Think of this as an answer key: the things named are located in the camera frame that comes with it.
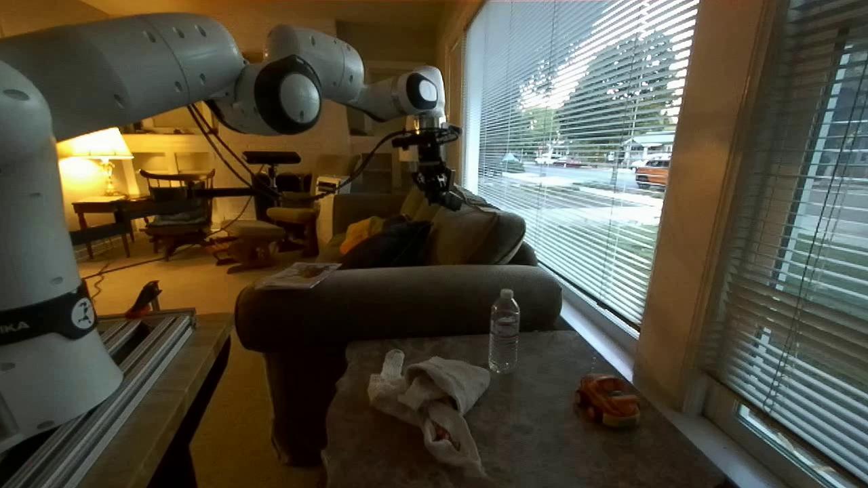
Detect clear plastic water bottle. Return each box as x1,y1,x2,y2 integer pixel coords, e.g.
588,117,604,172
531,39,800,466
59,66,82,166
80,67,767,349
489,288,520,375

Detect white crocheted cloth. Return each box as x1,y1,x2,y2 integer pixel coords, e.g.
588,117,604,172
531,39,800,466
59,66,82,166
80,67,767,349
366,349,492,478

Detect magazine with animal cover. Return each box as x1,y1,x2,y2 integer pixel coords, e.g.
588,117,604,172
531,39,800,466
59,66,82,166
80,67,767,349
263,261,337,291

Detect olive green sofa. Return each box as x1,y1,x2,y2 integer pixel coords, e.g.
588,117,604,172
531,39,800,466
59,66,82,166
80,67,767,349
237,191,561,466

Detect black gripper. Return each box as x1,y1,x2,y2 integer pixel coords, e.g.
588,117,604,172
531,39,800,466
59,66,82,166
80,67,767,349
394,124,462,196

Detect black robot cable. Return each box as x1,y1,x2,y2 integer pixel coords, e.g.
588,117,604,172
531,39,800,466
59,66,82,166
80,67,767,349
185,101,417,207

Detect white window blinds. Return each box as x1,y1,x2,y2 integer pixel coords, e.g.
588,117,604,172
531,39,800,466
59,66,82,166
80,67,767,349
463,0,868,488

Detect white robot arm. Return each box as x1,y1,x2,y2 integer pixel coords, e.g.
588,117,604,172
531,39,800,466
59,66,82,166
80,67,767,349
0,14,446,451

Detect dark pillow on sofa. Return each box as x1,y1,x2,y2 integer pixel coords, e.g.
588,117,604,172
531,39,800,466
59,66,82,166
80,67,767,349
340,218,428,269

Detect glowing table lamp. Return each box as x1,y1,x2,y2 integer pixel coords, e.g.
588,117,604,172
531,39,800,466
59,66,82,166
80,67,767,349
58,127,134,200

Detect orange toy car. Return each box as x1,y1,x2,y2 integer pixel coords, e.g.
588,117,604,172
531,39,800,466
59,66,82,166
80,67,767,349
576,375,640,428

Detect black camera on clamp arm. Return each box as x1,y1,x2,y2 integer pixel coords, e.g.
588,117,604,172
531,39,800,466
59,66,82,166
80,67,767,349
143,148,313,218

